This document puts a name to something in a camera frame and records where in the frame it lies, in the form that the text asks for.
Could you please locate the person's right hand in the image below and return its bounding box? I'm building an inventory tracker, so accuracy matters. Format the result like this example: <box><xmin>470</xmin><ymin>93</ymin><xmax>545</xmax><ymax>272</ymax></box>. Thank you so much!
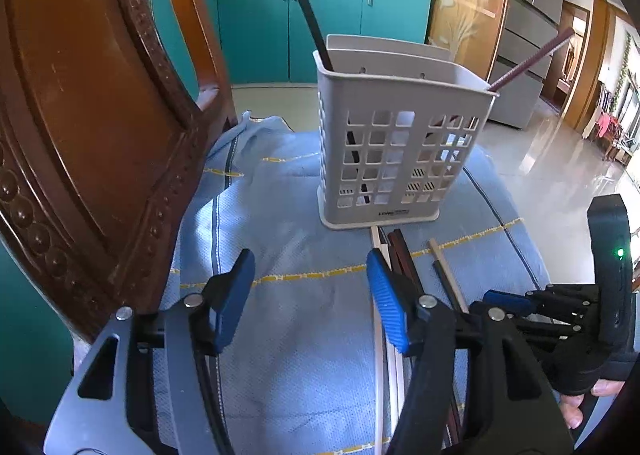
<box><xmin>559</xmin><ymin>377</ymin><xmax>628</xmax><ymax>431</ymax></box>

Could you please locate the reddish brown chopstick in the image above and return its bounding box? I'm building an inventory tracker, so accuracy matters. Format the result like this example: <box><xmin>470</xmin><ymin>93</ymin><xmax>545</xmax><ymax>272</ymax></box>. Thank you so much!
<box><xmin>392</xmin><ymin>229</ymin><xmax>463</xmax><ymax>446</ymax></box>
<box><xmin>487</xmin><ymin>26</ymin><xmax>576</xmax><ymax>92</ymax></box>

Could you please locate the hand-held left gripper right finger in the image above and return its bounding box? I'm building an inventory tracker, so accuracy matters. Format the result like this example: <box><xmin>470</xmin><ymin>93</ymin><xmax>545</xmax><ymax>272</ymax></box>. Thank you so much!
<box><xmin>366</xmin><ymin>249</ymin><xmax>576</xmax><ymax>455</ymax></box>

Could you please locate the white plastic utensil basket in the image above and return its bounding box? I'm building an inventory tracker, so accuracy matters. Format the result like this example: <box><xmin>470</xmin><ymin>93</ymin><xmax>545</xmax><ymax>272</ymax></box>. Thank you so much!
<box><xmin>313</xmin><ymin>34</ymin><xmax>499</xmax><ymax>231</ymax></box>

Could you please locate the light blue cloth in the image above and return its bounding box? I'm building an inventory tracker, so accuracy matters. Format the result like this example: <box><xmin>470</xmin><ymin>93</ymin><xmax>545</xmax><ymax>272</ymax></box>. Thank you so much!
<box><xmin>150</xmin><ymin>110</ymin><xmax>551</xmax><ymax>455</ymax></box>

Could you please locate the white chopstick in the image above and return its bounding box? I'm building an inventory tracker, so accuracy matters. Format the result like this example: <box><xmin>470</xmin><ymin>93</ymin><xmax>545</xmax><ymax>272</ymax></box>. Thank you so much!
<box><xmin>380</xmin><ymin>242</ymin><xmax>406</xmax><ymax>455</ymax></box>
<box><xmin>370</xmin><ymin>226</ymin><xmax>390</xmax><ymax>455</ymax></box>

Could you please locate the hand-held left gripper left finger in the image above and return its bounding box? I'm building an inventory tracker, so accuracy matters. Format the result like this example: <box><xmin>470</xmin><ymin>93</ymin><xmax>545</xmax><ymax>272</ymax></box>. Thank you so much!
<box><xmin>44</xmin><ymin>249</ymin><xmax>256</xmax><ymax>455</ymax></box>

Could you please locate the dark brown chopstick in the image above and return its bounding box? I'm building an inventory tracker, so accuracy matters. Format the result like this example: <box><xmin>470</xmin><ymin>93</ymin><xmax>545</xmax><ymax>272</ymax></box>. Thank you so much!
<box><xmin>386</xmin><ymin>231</ymin><xmax>408</xmax><ymax>276</ymax></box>

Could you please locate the green leaf garland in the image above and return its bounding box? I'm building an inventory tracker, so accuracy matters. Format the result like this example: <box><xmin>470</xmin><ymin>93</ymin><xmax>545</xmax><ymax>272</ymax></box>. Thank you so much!
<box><xmin>612</xmin><ymin>32</ymin><xmax>635</xmax><ymax>110</ymax></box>

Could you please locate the wood framed glass door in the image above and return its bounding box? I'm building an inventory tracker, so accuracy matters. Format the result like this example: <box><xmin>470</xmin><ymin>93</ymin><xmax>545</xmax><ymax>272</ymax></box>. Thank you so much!
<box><xmin>407</xmin><ymin>0</ymin><xmax>513</xmax><ymax>78</ymax></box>

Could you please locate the carved wooden chair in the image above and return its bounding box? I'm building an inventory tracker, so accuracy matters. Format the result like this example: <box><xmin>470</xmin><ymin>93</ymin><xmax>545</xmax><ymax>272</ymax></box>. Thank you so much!
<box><xmin>0</xmin><ymin>0</ymin><xmax>240</xmax><ymax>441</ymax></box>

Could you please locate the silver refrigerator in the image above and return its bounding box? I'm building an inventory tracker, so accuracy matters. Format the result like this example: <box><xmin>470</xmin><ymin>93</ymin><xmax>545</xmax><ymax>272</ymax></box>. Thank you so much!
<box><xmin>487</xmin><ymin>0</ymin><xmax>583</xmax><ymax>130</ymax></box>

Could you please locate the wooden door frame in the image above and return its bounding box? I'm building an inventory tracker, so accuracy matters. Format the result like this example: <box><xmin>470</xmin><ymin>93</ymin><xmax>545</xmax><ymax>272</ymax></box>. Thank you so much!
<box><xmin>542</xmin><ymin>0</ymin><xmax>617</xmax><ymax>132</ymax></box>

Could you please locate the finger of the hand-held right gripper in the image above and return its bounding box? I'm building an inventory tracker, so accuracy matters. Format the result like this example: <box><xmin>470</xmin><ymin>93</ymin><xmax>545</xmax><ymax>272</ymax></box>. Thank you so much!
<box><xmin>467</xmin><ymin>301</ymin><xmax>600</xmax><ymax>362</ymax></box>
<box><xmin>482</xmin><ymin>283</ymin><xmax>601</xmax><ymax>325</ymax></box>

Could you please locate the black chopstick with beige tip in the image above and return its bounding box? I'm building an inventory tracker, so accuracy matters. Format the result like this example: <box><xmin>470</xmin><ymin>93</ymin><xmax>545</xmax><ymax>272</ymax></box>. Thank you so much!
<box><xmin>427</xmin><ymin>237</ymin><xmax>471</xmax><ymax>313</ymax></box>

